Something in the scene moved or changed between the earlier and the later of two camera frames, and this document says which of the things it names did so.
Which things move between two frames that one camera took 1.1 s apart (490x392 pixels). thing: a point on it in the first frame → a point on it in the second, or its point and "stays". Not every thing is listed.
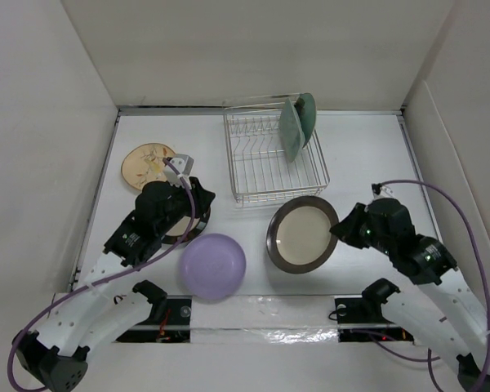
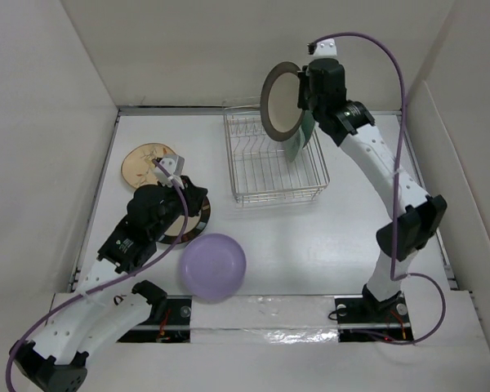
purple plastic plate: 212,266 stays
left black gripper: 204,198 stays
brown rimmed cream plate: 299,238 → 280,116
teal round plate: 305,107 stays
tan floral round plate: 144,164 stays
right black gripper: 345,229 → 305,81
